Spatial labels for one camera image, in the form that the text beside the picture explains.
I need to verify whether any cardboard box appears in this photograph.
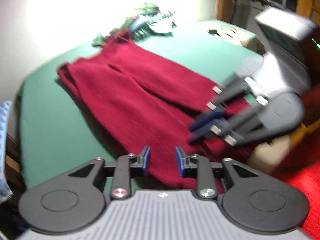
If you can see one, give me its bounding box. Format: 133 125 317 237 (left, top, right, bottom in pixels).
247 124 309 174

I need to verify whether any red clothed forearm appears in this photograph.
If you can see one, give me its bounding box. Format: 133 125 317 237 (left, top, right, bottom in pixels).
271 159 320 240

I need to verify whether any blue white checkered towel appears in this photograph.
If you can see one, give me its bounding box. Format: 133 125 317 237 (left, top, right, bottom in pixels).
0 101 12 204

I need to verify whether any black charger with cable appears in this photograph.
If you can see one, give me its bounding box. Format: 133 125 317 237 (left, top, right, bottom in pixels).
208 29 221 37

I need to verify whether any dark red knit sweater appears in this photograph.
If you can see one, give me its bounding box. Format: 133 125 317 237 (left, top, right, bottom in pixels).
57 31 254 189

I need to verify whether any green bed sheet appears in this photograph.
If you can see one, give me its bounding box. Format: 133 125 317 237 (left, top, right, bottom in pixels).
20 35 257 189

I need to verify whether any pale patterned bed sheet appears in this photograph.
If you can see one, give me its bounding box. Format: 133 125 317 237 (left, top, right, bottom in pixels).
177 20 257 47

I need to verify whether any green white striped garment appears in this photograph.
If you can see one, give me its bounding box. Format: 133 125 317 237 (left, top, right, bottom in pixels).
127 12 176 42

